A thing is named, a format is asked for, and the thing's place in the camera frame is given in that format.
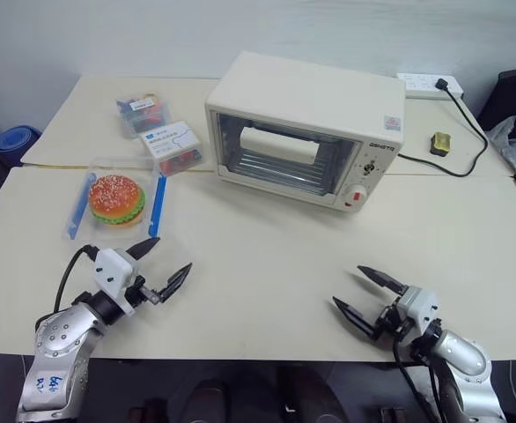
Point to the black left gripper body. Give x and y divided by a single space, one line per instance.
138 288

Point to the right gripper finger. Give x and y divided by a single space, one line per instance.
383 279
357 321

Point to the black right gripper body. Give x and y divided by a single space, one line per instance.
392 328

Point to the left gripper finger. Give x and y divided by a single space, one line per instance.
143 249
174 282

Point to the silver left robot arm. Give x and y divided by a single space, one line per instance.
60 343

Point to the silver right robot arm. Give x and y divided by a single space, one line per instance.
460 357

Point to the white knob with red mark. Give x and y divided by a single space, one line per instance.
358 195

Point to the small black oven knob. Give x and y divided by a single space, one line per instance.
369 168

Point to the cream toaster oven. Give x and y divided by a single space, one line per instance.
311 88

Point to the toy hamburger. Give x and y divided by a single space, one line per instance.
116 198

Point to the clear container blue clips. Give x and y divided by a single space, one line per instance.
79 229

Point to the clear box white blue label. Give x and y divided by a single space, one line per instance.
170 141

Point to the clear box colourful parts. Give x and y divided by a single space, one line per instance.
141 110

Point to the yellow black sponge block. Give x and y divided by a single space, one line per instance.
440 143

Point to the clear plastic bag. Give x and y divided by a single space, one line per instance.
515 150

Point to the white power strip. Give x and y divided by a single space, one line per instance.
421 83

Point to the black chair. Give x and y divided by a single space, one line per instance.
515 92

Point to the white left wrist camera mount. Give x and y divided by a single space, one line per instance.
112 275

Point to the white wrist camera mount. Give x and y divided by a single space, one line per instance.
112 275
418 306

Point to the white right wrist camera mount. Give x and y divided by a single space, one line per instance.
418 306

